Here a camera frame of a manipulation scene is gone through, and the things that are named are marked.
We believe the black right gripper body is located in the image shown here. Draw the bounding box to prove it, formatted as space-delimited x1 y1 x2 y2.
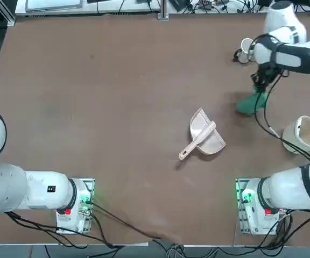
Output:
257 63 279 78

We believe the green cloth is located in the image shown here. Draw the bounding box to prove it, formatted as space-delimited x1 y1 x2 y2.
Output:
237 68 277 116

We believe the cream bin with lid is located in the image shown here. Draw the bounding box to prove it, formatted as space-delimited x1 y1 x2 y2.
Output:
281 115 310 154

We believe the beige plastic dustpan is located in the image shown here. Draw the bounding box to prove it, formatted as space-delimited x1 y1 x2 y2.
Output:
189 107 227 155

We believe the beige hand brush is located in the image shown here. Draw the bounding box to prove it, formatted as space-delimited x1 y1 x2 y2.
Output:
178 121 217 161

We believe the white mug with black handle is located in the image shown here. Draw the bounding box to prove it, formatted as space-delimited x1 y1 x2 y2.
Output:
232 38 255 65

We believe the black cable with white tag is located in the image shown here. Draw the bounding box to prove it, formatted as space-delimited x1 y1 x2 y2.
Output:
253 67 310 164

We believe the aluminium frame post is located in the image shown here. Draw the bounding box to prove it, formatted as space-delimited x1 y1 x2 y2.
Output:
158 0 170 20

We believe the dark cable across table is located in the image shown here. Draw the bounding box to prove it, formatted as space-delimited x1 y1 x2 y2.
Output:
91 203 180 242

